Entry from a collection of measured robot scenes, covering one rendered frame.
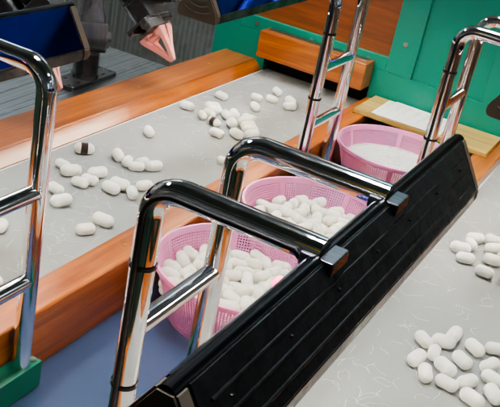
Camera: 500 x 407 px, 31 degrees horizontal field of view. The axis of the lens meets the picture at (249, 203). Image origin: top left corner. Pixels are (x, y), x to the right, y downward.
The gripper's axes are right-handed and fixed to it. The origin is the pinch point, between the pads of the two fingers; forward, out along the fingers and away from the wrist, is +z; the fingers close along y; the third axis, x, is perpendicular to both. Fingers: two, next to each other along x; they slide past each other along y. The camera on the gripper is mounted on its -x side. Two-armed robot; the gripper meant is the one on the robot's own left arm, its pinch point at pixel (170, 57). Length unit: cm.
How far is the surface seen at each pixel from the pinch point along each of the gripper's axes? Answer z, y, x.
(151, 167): 20.6, -32.0, -4.1
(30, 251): 27, -90, -27
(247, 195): 34.6, -28.9, -16.7
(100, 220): 25, -56, -8
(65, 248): 27, -65, -8
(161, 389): 42, -127, -70
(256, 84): 11.5, 35.4, 5.6
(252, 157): 32, -90, -60
